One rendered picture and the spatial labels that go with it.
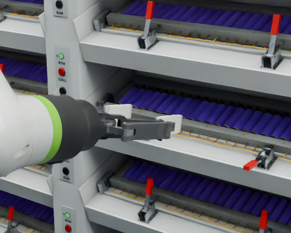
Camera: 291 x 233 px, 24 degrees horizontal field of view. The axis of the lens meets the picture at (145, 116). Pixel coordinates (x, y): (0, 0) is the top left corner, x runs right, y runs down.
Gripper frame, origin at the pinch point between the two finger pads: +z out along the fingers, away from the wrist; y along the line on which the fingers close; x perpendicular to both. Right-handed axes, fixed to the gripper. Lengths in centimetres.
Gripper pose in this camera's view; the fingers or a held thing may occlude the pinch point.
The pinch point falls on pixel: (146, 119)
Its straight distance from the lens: 111.1
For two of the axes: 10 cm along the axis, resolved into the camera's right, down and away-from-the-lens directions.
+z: 5.7, -0.5, 8.2
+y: 8.2, 1.8, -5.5
